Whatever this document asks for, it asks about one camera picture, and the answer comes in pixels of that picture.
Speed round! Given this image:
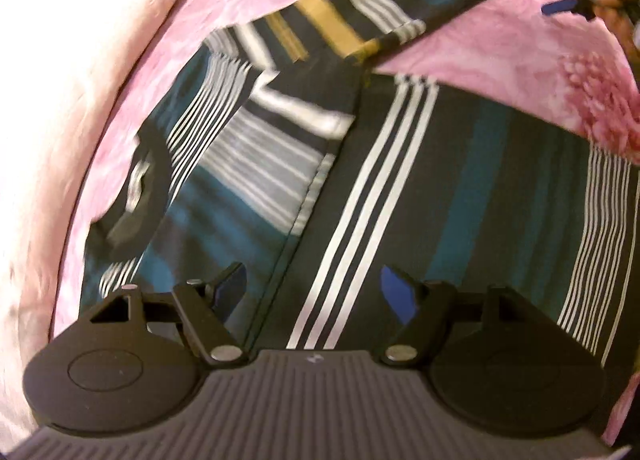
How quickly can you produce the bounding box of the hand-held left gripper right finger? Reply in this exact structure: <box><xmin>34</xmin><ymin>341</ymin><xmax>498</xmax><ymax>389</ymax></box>
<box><xmin>380</xmin><ymin>265</ymin><xmax>539</xmax><ymax>369</ymax></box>

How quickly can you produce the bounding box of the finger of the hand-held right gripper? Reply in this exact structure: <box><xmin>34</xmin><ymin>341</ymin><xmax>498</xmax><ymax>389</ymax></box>
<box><xmin>541</xmin><ymin>0</ymin><xmax>592</xmax><ymax>19</ymax></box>

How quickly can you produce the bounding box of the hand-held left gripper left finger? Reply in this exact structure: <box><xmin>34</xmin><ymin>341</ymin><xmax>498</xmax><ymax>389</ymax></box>
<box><xmin>87</xmin><ymin>262</ymin><xmax>248</xmax><ymax>369</ymax></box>

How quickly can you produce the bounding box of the dark striped shirt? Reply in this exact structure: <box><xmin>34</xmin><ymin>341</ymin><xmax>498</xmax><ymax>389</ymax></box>
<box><xmin>80</xmin><ymin>0</ymin><xmax>633</xmax><ymax>371</ymax></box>

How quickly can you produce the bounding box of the pink floral bed sheet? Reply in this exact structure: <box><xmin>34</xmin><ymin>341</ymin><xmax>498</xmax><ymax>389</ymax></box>
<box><xmin>52</xmin><ymin>0</ymin><xmax>640</xmax><ymax>448</ymax></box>

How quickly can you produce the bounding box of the light pink blanket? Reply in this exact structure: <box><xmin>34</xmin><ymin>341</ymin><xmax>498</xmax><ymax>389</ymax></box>
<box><xmin>0</xmin><ymin>0</ymin><xmax>231</xmax><ymax>433</ymax></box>

